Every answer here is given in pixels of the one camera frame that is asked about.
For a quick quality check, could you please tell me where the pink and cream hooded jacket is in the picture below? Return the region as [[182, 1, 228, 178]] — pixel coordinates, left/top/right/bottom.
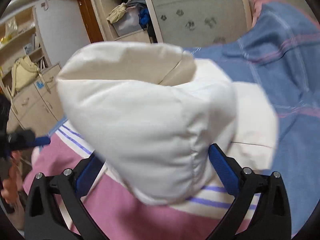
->
[[23, 42, 278, 239]]

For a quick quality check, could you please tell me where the dark blue clothes pile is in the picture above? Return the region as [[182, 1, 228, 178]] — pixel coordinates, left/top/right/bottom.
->
[[139, 8, 157, 43]]

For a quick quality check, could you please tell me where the person's hand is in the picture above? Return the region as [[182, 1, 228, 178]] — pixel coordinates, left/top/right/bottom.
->
[[1, 151, 22, 205]]

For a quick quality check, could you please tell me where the light wood side cabinet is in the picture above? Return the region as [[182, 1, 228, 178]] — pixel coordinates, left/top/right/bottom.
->
[[7, 64, 63, 137]]

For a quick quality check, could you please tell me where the person's head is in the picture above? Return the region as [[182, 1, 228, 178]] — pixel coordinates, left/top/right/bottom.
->
[[0, 94, 11, 134]]

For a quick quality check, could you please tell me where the yellow cloth bag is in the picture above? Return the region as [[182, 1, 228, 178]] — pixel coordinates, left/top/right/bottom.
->
[[11, 55, 39, 97]]

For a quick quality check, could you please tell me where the wooden bookshelf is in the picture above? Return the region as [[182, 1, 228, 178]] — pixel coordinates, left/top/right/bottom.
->
[[1, 7, 52, 98]]

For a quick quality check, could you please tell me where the brown wooden door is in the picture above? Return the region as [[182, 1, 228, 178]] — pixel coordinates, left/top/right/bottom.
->
[[77, 0, 104, 43]]

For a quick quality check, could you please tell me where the beige crumpled garment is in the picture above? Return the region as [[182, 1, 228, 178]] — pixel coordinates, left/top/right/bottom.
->
[[107, 3, 127, 24]]

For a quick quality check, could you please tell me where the translucent plastic storage box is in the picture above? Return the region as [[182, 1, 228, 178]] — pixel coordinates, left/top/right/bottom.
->
[[112, 8, 142, 36]]

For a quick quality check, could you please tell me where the blue plaid duvet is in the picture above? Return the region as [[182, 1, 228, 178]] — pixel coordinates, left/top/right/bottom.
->
[[182, 1, 319, 236]]

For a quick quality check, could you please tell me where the wardrobe with frosted sliding doors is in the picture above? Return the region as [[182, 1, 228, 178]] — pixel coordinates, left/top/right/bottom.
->
[[91, 0, 253, 47]]

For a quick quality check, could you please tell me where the pink quilt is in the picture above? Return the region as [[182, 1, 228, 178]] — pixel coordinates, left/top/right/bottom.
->
[[252, 0, 276, 28]]

